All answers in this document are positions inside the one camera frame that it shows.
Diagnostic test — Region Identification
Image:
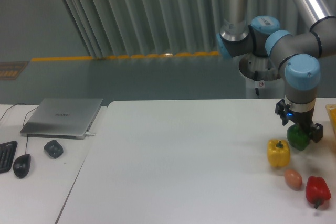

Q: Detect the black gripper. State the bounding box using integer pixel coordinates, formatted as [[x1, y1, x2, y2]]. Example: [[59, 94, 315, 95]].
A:
[[275, 99, 323, 143]]

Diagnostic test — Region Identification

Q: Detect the green bell pepper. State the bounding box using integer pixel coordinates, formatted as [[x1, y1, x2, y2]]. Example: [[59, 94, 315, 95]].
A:
[[287, 124, 309, 151]]

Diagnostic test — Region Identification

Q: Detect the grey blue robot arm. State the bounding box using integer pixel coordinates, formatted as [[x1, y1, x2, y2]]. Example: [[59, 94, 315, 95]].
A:
[[216, 0, 335, 142]]

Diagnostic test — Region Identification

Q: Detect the yellow basket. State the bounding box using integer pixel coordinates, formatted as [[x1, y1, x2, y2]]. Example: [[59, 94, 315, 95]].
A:
[[325, 104, 336, 128]]

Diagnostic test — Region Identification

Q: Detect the yellow bell pepper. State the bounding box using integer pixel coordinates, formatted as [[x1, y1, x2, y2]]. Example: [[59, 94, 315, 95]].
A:
[[267, 139, 291, 168]]

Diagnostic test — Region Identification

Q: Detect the brown egg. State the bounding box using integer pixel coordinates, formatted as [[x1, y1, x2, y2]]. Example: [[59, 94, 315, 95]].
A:
[[284, 169, 302, 190]]

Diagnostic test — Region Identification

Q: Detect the red bell pepper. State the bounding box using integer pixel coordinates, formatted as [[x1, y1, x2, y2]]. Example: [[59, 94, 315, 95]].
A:
[[306, 176, 331, 209]]

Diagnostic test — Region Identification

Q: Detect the grey pleated curtain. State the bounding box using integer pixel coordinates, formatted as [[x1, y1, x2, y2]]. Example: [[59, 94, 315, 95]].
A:
[[49, 0, 313, 59]]

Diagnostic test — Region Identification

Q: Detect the silver closed laptop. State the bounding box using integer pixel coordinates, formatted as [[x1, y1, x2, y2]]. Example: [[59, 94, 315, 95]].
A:
[[20, 98, 103, 139]]

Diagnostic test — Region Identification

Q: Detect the small black device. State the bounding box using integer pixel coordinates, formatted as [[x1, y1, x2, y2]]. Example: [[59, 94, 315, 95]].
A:
[[44, 140, 64, 159]]

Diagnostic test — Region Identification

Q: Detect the black computer mouse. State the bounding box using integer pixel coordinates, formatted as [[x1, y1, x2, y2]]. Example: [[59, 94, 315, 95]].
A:
[[13, 154, 31, 179]]

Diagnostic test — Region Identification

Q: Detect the black keyboard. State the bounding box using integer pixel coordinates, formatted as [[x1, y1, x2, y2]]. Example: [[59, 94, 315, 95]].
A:
[[0, 141, 17, 174]]

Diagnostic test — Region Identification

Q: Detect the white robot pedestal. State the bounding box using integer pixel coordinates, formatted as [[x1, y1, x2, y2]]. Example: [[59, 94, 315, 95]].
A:
[[238, 53, 285, 99]]

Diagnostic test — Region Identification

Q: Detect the black pedestal cable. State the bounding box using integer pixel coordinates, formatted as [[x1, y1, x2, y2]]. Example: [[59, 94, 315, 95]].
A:
[[254, 70, 260, 98]]

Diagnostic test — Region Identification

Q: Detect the black mouse cable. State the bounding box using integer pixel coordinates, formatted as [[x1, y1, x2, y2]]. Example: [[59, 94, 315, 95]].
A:
[[23, 110, 37, 155]]

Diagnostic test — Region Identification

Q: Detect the black laptop cable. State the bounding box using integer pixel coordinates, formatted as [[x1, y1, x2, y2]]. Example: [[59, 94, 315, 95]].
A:
[[0, 102, 26, 121]]

